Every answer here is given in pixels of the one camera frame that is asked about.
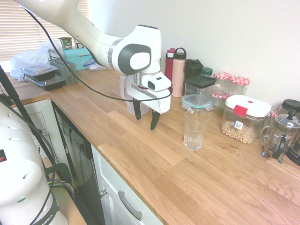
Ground coloured wire bundle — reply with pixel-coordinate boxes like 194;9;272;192
46;179;77;200

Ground glass container with teal lid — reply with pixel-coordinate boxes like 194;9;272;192
180;93;214;112

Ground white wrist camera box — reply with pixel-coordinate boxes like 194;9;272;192
142;72;173;92

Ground black takeaway container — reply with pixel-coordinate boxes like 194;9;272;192
26;75;66;91
19;63;58;82

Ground cereal container with white lid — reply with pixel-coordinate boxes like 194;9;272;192
220;95;272;145

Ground clear drinking glass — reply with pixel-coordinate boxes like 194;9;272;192
183;109;210;151

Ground red water bottle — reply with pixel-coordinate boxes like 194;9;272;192
164;48;176;82

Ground jar with green lid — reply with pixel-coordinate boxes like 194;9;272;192
201;67;214;80

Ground pink bottle with black lid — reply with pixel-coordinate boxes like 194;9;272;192
172;47;188;98

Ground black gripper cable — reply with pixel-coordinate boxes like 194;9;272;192
20;3;174;101

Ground glass French press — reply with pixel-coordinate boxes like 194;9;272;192
261;109;300;164

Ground tall clear plastic cup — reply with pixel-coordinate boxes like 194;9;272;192
119;75;150;115

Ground dark green clamp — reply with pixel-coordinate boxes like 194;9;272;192
44;163;74;188

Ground clear zip bag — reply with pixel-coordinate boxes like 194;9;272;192
83;58;107;71

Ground glass mug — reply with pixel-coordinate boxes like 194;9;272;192
259;105;290;147

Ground teal bread box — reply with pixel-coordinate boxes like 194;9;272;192
62;46;99;71

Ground black round appliance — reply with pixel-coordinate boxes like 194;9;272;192
285;140;300;167

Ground silver drawer handle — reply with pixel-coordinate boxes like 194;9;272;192
117;191;143;221

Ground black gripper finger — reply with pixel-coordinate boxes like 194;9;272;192
133;98;143;121
150;109;161;131

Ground white kitchen cabinet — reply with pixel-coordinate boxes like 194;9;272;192
90;144;165;225

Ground square container with black lid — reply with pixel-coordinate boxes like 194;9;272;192
184;75;217;99

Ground black shaker bottle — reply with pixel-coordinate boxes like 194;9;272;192
185;59;204;80

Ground white plastic bag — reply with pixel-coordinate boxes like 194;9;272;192
9;39;64;82

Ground grey cutlery basket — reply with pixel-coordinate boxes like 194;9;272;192
48;49;79;86

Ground black dishwasher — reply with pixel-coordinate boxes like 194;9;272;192
52;100;106;225

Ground green yogurt cup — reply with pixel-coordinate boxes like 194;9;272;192
58;37;73;50

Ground black camera tripod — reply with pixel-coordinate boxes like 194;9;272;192
0;65;57;166

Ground window blinds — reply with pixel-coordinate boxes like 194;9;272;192
0;0;91;63

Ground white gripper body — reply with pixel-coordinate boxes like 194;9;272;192
127;75;172;115

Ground jar with black lid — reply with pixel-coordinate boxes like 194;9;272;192
281;99;300;116

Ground small jar red checkered lid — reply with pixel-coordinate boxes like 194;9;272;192
210;90;229;111

